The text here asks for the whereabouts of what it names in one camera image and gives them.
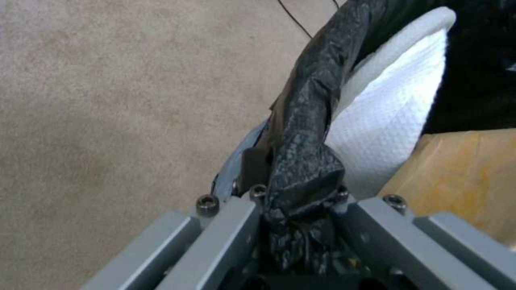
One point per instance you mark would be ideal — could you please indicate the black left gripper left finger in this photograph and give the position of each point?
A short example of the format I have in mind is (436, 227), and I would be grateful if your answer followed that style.
(225, 229)

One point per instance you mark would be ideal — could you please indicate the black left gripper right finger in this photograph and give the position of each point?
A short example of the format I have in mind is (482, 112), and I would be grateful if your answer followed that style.
(403, 241)

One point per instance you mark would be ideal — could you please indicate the black plastic garbage bag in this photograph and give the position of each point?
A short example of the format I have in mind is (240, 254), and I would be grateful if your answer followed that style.
(306, 120)

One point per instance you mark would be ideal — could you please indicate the white paper towel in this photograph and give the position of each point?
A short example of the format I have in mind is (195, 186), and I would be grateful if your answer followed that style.
(383, 120)

